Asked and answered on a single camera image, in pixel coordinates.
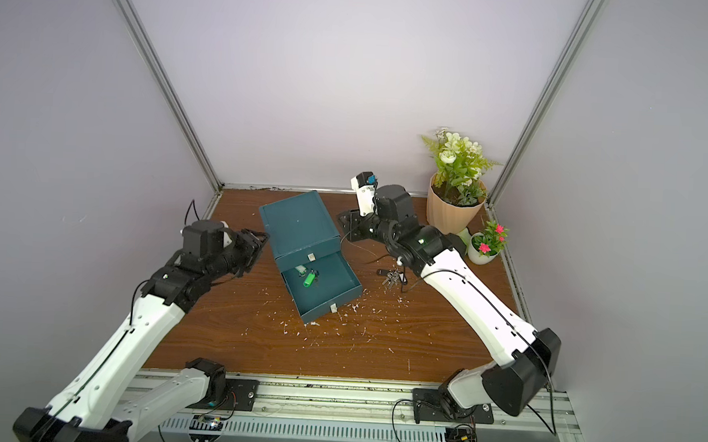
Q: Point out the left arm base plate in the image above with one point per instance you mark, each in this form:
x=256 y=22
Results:
x=234 y=393

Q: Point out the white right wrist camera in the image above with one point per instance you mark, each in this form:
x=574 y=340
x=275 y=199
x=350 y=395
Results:
x=364 y=186

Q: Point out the green tagged key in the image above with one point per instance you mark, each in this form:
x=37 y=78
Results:
x=308 y=275

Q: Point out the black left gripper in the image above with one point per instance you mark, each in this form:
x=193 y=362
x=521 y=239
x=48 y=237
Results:
x=250 y=247

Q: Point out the small white pot pink flowers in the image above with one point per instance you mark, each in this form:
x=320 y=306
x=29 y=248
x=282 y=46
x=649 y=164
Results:
x=486 y=245

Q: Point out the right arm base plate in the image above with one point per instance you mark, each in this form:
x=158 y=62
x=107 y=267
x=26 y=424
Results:
x=429 y=405

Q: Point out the bunch of keys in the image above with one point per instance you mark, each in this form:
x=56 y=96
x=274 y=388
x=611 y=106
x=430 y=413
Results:
x=393 y=278

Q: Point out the left small circuit board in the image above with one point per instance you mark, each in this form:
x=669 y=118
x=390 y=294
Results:
x=204 y=428

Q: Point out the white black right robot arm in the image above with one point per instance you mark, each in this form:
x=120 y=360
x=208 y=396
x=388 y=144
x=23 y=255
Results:
x=523 y=357

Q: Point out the black gardening glove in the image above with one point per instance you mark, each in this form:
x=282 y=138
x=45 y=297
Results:
x=457 y=243

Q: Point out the teal drawer cabinet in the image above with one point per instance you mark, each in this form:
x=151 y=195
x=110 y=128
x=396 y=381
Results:
x=300 y=230

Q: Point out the large peach pot plant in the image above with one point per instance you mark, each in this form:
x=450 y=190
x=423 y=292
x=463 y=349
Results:
x=456 y=192

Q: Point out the aluminium front rail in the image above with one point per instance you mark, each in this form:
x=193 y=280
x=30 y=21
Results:
x=366 y=401

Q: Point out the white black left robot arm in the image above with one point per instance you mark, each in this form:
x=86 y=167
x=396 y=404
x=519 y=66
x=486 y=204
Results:
x=89 y=408

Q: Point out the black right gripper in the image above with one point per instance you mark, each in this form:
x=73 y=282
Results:
x=353 y=222

